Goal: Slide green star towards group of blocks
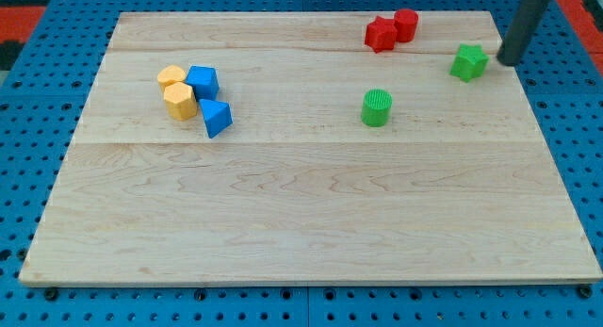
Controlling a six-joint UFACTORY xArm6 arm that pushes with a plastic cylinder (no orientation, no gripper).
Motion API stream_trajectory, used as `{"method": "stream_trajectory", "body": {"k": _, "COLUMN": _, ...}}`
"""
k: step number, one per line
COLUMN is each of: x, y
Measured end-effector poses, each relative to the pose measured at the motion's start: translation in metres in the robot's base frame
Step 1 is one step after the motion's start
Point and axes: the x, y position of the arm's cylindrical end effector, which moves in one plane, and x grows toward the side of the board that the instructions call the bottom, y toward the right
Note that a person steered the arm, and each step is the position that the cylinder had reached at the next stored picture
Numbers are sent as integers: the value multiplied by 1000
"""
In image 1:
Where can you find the green star block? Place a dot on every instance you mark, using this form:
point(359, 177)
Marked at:
point(469, 63)

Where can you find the red star block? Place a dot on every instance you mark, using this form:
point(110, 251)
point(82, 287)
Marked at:
point(381, 34)

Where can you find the light wooden board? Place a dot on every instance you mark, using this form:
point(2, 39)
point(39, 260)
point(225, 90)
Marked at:
point(458, 188)

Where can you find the green cylinder block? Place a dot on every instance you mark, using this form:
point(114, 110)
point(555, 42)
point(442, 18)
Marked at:
point(376, 107)

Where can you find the blue triangular prism block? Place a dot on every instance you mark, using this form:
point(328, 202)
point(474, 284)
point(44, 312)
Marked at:
point(217, 116)

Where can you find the blue cube block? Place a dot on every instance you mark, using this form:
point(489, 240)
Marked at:
point(204, 82)

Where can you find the yellow hexagonal block front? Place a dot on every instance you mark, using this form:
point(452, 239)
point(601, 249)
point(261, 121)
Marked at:
point(180, 101)

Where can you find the yellow round block rear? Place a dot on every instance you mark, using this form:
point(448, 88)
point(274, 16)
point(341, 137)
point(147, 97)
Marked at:
point(170, 75)

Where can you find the red cylinder block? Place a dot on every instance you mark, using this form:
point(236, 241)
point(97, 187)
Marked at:
point(406, 21)

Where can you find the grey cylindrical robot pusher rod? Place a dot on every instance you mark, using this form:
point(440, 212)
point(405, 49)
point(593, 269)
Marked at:
point(518, 36)

